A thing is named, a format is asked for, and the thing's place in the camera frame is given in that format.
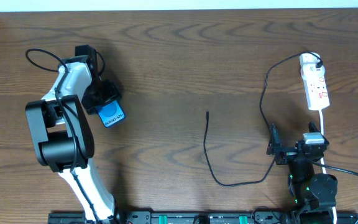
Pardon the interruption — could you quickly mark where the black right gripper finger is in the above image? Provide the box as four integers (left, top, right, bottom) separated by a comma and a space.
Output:
308, 121, 329, 146
266, 124, 281, 155

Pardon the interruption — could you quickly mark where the blue Galaxy smartphone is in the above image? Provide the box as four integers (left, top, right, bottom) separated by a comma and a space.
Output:
97, 100, 126, 128

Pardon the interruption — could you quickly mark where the black USB charging cable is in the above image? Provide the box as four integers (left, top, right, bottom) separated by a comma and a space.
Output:
203, 51, 324, 188

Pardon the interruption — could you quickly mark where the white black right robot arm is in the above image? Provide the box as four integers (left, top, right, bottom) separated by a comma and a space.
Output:
267, 122, 337, 224

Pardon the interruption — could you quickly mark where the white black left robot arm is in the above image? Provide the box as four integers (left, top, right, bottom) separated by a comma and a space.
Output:
25, 52, 126, 223

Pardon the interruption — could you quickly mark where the white USB charger plug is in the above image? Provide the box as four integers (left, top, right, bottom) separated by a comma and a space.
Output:
300, 63, 325, 80

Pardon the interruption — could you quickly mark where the white power strip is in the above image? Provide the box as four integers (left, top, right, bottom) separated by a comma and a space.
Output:
300, 52, 330, 111

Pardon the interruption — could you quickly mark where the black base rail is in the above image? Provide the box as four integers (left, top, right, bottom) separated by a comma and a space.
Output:
47, 210, 358, 224

